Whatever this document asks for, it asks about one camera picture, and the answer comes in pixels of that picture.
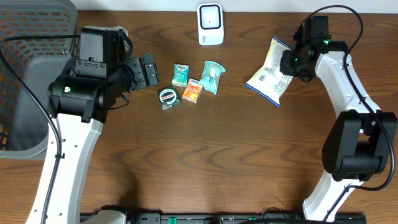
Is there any green tissue pack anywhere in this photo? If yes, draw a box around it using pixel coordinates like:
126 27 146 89
172 64 190 87

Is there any black round-logo packet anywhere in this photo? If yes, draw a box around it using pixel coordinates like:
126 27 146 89
157 86 181 110

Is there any yellow snack bag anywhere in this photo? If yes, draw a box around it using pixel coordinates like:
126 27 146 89
245 36 293 107

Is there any orange tissue pack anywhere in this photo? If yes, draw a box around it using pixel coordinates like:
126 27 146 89
182 78 203 103

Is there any teal packet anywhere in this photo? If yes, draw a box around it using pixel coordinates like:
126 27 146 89
200 60 226 95

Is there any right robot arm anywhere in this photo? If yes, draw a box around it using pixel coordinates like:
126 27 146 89
280 16 397 222

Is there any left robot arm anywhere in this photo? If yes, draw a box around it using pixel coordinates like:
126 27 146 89
27 26 159 223

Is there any dark grey plastic basket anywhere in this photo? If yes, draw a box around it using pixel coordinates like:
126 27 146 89
1 0 78 159

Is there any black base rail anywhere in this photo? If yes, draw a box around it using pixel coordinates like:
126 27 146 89
80 212 368 224

